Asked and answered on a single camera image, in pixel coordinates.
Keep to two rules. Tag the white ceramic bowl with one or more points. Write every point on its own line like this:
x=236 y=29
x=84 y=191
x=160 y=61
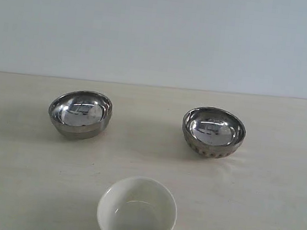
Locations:
x=137 y=203

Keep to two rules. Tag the smooth stainless steel bowl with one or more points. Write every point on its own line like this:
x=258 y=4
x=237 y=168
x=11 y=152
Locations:
x=80 y=114

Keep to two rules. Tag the ribbed stainless steel bowl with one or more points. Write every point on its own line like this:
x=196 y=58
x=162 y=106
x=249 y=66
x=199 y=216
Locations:
x=212 y=132

